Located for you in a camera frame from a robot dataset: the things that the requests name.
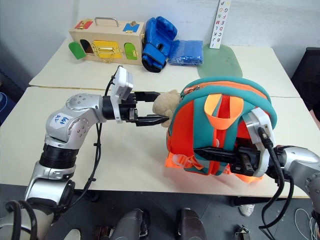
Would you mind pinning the wooden lock box toy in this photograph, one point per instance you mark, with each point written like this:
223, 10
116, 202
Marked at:
110, 32

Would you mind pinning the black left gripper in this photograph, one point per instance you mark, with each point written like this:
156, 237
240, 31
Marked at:
128, 111

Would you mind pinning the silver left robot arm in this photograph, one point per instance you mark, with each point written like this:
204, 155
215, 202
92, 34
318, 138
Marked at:
75, 117

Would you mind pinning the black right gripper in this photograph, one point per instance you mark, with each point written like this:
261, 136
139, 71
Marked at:
247, 160

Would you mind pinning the blue folded plastic bag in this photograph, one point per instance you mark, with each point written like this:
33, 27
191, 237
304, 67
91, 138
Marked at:
186, 52

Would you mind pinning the orange and teal backpack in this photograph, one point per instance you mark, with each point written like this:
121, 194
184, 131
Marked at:
190, 120

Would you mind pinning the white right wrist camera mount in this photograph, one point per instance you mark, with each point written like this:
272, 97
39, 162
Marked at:
263, 115

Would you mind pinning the white shoe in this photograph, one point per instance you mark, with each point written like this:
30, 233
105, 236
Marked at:
247, 210

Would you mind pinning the translucent green mat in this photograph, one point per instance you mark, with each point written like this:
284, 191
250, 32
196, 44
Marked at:
220, 62

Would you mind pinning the tan plush bear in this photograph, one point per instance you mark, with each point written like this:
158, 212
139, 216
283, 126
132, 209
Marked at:
165, 102

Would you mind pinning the white alphabet letter board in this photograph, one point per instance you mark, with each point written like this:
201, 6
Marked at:
220, 25

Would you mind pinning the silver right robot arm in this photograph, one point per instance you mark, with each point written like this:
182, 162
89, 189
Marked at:
300, 160

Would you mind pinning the black chair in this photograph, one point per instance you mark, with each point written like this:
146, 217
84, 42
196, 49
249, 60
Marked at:
310, 80

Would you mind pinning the blue boxing glove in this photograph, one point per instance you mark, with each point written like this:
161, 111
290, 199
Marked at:
155, 50

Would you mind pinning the dark rounded robot leg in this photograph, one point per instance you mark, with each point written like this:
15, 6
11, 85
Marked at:
132, 225
190, 225

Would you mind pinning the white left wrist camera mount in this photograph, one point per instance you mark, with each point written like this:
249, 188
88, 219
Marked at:
122, 83

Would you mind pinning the small black metal device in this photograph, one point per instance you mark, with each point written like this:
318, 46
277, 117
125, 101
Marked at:
242, 233

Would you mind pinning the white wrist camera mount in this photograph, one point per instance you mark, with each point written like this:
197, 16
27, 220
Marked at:
122, 83
263, 115

